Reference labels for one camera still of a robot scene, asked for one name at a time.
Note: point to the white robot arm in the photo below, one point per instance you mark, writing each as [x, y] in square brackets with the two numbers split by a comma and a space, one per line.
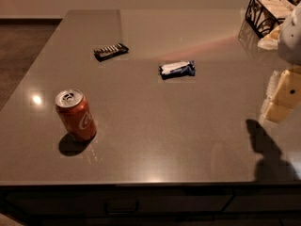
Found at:
[289, 39]

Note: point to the black wire basket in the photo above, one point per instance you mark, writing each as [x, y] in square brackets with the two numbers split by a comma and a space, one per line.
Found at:
[261, 19]

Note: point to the drawer handle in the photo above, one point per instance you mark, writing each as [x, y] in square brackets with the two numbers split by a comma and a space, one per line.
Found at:
[121, 207]

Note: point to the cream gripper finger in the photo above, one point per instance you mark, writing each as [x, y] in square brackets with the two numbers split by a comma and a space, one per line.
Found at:
[272, 84]
[286, 97]

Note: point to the black snack bar wrapper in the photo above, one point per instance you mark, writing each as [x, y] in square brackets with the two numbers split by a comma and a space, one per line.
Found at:
[111, 51]

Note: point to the red coke can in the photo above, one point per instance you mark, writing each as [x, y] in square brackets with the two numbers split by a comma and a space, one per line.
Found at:
[73, 109]

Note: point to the blue white snack packet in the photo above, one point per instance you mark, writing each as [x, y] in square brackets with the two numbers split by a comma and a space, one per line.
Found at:
[177, 69]

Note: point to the cream napkins in basket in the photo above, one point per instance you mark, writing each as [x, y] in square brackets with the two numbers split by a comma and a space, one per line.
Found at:
[279, 8]

